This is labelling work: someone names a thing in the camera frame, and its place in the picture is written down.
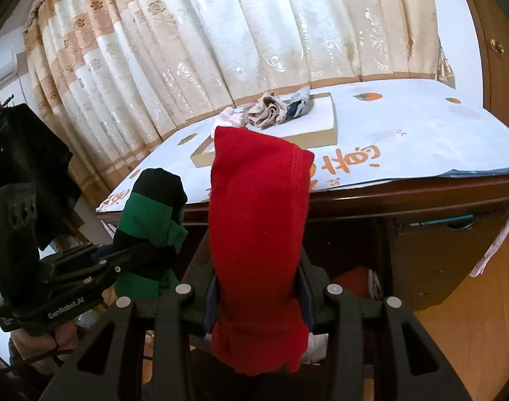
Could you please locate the cream floral curtain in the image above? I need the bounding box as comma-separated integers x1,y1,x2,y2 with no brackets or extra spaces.
22,0,456,193

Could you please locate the wooden drawer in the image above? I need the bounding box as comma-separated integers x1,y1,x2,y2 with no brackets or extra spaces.
179,213,395,401

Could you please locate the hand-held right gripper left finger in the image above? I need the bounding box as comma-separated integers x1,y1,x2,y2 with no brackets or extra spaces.
39,230,215,401

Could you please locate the brown wooden wardrobe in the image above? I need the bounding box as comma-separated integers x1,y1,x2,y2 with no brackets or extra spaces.
453,0,509,138

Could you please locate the grey blue underwear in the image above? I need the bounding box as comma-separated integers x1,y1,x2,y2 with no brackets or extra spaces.
286,86,314,120

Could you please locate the white air conditioner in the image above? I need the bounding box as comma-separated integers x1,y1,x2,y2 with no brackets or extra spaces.
0,48,19,86

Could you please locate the beige pink underwear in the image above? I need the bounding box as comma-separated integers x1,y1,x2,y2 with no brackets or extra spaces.
243,91,289,130

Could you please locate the black cable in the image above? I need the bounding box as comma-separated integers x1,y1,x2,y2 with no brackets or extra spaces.
0,336,77,379

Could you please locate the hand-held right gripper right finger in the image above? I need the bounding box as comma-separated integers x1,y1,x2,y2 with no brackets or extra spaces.
296,246,460,401

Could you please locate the black hanging cloth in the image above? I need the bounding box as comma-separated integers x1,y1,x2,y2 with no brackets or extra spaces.
0,104,82,251

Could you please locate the dark wooden desk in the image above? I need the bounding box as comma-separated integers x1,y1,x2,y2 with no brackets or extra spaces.
96,171,509,314

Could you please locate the red sock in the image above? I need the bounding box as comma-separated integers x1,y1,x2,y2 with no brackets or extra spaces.
208,126,316,377

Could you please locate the pink cord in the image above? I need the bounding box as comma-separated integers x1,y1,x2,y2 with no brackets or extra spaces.
468,198,509,278

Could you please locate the green and black sock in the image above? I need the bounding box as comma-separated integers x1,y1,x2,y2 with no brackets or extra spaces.
112,168,189,300

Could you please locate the teal door handle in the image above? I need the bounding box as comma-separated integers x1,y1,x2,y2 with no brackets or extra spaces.
399,214,475,230

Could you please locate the orange printed white tablecloth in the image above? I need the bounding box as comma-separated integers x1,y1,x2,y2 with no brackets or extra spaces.
96,79,509,214

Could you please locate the cardboard box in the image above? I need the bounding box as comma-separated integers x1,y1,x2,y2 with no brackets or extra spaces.
190,92,338,168

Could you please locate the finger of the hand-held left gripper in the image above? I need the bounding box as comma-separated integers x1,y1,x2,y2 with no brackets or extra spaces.
83,253,174,289
89,238,155,266

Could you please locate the person's left hand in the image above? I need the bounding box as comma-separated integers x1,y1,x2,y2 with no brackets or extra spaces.
8,321,77,374

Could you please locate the orange red underwear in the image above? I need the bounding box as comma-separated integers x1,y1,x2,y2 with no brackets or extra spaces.
332,267,370,301

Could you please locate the white towel cloth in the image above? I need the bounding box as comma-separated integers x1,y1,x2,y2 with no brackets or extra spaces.
298,332,328,364

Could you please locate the wooden cabinet door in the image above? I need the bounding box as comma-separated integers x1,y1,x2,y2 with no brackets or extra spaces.
388,207,509,312

